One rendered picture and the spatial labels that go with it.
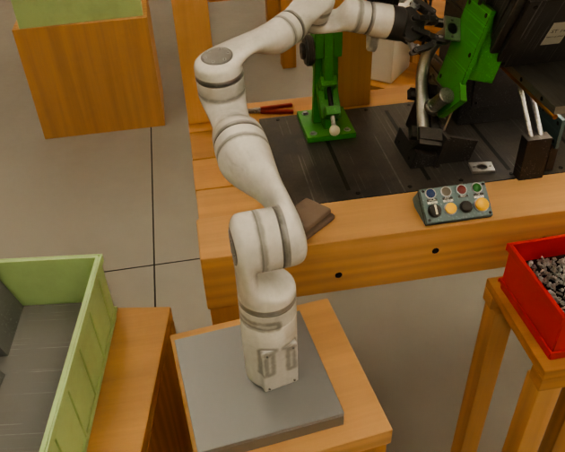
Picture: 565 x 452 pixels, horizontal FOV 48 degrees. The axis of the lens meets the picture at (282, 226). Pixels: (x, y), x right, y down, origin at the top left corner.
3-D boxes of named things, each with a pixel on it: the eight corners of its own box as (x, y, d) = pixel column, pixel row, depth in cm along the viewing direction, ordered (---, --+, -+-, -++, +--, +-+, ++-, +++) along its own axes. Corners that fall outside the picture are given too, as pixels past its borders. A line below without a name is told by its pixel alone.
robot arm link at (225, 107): (197, 96, 127) (219, 177, 110) (189, 54, 120) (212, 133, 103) (242, 88, 128) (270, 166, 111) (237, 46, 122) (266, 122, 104)
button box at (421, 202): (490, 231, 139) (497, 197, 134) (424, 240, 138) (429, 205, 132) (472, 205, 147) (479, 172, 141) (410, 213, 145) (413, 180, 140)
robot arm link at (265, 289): (233, 241, 85) (242, 328, 96) (301, 229, 87) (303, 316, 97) (221, 202, 92) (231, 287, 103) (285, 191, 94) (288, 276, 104)
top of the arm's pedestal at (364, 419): (391, 443, 106) (393, 430, 103) (203, 499, 99) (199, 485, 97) (327, 310, 130) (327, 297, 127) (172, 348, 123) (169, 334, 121)
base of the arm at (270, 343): (307, 377, 108) (306, 306, 97) (256, 395, 105) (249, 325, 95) (285, 339, 115) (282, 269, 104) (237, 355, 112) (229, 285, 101)
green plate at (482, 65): (485, 105, 146) (525, 16, 134) (454, 101, 144) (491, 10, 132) (466, 83, 155) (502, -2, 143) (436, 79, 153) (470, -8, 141)
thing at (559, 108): (624, 111, 132) (629, 98, 130) (551, 120, 130) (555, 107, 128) (535, 39, 162) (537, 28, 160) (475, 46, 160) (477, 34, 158)
